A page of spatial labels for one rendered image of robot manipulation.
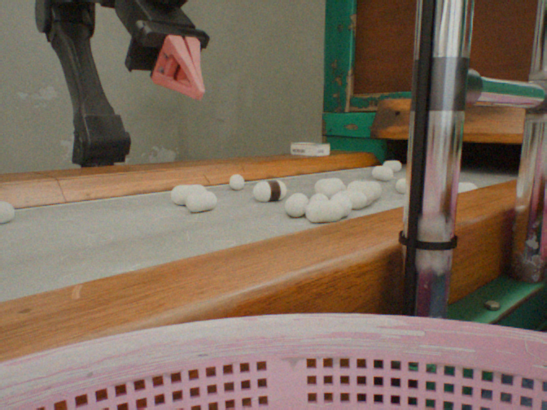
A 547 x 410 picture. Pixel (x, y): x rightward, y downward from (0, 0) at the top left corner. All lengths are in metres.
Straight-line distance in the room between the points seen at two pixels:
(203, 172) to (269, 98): 1.64
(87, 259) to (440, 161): 0.21
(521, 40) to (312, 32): 1.36
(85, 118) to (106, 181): 0.30
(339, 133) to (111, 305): 0.82
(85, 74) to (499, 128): 0.68
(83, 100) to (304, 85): 1.37
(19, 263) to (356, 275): 0.20
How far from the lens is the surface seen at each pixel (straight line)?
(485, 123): 0.75
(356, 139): 0.93
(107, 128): 0.83
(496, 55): 0.82
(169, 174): 0.57
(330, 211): 0.38
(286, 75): 2.16
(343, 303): 0.21
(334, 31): 0.98
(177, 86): 0.60
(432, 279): 0.22
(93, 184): 0.53
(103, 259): 0.30
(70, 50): 0.91
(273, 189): 0.47
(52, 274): 0.28
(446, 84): 0.21
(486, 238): 0.34
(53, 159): 2.52
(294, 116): 2.11
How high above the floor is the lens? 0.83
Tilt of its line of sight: 11 degrees down
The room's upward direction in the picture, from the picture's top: straight up
